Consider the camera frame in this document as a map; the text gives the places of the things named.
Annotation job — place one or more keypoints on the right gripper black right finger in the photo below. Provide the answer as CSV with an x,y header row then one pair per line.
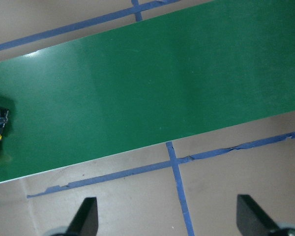
x,y
251,219

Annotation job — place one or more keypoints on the green conveyor belt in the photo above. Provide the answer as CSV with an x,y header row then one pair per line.
x,y
203,68

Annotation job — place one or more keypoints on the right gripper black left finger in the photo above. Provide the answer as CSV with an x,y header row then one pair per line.
x,y
85,221

